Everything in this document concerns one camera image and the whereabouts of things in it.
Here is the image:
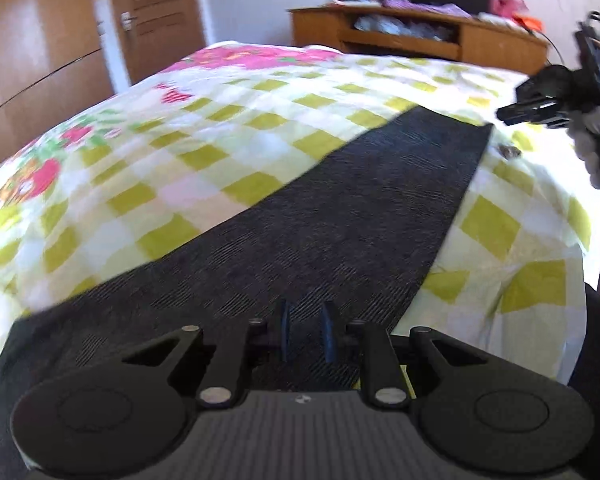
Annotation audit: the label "orange object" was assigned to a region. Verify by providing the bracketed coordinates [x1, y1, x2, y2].
[511, 12, 543, 32]

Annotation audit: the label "person's right hand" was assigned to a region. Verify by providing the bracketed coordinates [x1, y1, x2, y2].
[569, 105, 600, 192]

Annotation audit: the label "wooden media cabinet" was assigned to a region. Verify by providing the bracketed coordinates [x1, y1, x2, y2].
[287, 3, 552, 77]

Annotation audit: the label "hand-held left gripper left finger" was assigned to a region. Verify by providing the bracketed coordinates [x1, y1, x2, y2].
[121, 301, 294, 409]

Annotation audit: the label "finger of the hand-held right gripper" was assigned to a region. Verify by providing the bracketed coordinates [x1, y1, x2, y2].
[496, 99, 573, 128]

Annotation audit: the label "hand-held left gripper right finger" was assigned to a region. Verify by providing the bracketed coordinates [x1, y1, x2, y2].
[319, 302, 487, 409]

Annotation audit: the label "wooden wardrobe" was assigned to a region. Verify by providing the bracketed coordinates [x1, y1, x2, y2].
[0, 0, 117, 177]

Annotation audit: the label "clothes in cabinet shelf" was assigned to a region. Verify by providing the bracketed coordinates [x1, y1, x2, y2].
[352, 14, 457, 42]

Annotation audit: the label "wooden door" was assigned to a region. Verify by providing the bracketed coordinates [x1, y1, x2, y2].
[104, 0, 207, 84]

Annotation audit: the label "checked floral bedsheet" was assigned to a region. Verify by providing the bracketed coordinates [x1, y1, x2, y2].
[0, 40, 600, 466]

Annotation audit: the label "dark grey pants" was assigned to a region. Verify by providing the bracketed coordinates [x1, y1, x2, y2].
[0, 106, 496, 411]

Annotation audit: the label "purple cloth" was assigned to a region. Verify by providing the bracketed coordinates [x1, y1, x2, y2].
[380, 0, 473, 17]

